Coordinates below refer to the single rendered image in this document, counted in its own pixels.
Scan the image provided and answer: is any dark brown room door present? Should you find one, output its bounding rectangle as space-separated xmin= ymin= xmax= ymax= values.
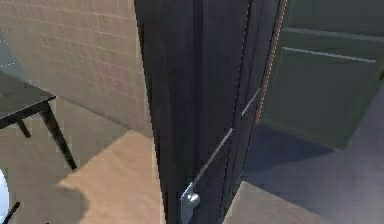
xmin=133 ymin=0 xmax=290 ymax=224

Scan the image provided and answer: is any silver door knob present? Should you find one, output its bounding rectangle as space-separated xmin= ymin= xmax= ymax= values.
xmin=179 ymin=181 xmax=202 ymax=224

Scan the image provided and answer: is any dark green cupboard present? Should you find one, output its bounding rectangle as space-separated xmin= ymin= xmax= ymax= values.
xmin=259 ymin=0 xmax=384 ymax=150

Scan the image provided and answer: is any dark table with black legs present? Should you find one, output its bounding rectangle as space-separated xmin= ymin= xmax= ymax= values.
xmin=0 ymin=69 xmax=78 ymax=171

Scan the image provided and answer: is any thin black bar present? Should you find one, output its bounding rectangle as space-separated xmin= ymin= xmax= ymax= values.
xmin=2 ymin=201 xmax=22 ymax=224

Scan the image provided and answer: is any white round object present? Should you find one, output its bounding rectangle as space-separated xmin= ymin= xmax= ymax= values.
xmin=0 ymin=168 xmax=10 ymax=222

